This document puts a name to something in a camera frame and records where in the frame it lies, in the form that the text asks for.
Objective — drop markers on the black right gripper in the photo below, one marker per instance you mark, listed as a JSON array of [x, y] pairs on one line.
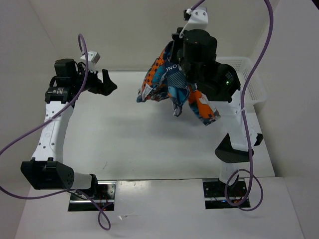
[[177, 40]]

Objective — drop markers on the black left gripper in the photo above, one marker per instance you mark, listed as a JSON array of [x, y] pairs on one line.
[[104, 88]]

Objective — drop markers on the colourful patterned shorts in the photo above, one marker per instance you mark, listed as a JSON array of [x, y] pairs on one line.
[[165, 80]]

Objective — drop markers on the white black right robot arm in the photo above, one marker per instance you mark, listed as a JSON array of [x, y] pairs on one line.
[[221, 86]]

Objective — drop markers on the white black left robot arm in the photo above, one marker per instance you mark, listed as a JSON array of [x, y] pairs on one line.
[[46, 170]]

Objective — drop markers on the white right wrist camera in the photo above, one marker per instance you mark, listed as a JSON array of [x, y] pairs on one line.
[[196, 19]]

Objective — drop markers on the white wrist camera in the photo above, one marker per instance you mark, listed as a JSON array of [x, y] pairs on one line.
[[93, 58], [196, 19]]

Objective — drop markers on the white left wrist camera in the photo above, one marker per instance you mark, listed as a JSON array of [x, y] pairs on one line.
[[93, 58]]

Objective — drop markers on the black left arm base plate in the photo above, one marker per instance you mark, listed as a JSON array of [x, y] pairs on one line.
[[104, 197]]

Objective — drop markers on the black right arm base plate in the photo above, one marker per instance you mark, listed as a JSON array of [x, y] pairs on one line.
[[214, 196]]

